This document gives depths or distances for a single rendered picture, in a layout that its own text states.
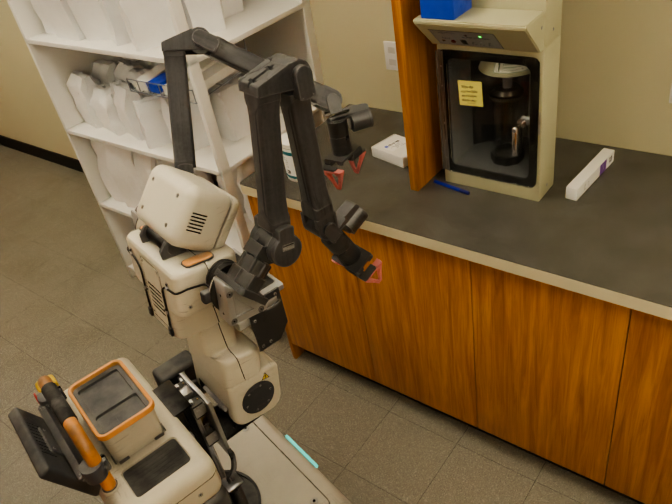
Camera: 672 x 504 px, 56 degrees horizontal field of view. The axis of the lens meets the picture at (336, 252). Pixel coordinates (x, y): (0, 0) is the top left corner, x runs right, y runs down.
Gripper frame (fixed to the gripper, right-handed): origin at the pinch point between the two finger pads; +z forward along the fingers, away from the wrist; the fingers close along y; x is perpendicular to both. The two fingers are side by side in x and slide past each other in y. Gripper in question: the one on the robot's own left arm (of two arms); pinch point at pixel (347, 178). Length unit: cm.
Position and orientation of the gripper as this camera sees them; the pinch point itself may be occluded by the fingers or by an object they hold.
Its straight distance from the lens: 191.2
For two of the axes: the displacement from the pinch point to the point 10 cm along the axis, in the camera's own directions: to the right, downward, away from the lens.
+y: 5.6, -5.7, 6.0
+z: 1.7, 7.9, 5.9
